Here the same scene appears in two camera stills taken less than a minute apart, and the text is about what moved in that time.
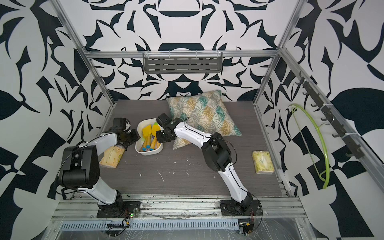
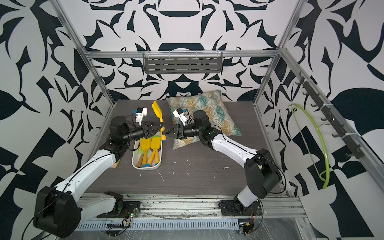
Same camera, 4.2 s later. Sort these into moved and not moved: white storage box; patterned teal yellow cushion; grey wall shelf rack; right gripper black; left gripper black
Moved: left gripper black; right gripper black; white storage box
Not moved: grey wall shelf rack; patterned teal yellow cushion
